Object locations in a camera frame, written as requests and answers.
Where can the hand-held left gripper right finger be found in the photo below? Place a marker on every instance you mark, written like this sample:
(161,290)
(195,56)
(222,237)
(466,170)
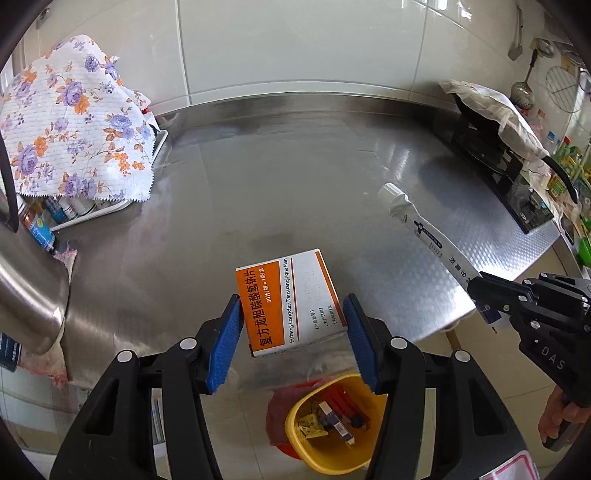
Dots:
(362,341)

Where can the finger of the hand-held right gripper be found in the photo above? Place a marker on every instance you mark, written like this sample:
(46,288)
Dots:
(563,284)
(489,288)

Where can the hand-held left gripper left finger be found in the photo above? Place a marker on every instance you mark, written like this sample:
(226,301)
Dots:
(226,341)

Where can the red foil wrapper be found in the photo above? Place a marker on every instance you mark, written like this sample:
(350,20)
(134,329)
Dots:
(341,401)

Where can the orange white medicine box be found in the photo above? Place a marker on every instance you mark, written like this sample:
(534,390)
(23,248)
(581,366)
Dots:
(291,300)

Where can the white squeeze tube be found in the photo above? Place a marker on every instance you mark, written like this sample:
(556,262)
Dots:
(429,235)

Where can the pale yellow snack packet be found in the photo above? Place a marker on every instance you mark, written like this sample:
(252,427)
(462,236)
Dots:
(310,424)

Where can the yellow plastic bin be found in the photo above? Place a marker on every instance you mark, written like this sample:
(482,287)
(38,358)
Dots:
(332,461)

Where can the person's right hand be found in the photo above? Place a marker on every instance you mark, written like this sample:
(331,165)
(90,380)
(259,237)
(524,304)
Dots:
(554,415)

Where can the red plastic bag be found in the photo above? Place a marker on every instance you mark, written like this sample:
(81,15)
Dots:
(277,415)

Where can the black wok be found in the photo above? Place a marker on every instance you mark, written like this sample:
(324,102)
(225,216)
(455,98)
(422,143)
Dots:
(480,115)

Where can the white dish rack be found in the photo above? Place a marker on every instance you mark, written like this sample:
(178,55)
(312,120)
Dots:
(111,210)

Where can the white cloth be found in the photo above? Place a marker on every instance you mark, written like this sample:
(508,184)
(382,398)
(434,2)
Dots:
(498,104)

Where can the metal skimmer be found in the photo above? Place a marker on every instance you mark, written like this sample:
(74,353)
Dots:
(520,90)

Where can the stainless steel kettle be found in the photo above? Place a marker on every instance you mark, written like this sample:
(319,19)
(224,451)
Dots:
(27,295)

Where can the dark blue packet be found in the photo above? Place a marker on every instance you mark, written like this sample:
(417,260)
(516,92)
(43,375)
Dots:
(8,353)

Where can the brown bottle blue label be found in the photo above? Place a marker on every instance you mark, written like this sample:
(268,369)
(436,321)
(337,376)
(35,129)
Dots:
(39,228)

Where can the metal ladle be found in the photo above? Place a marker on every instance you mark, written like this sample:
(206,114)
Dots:
(545,47)

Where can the metal spatula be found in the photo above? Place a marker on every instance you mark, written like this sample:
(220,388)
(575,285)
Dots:
(516,48)

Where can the floral cloth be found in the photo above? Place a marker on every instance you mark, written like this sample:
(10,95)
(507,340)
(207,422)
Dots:
(69,124)

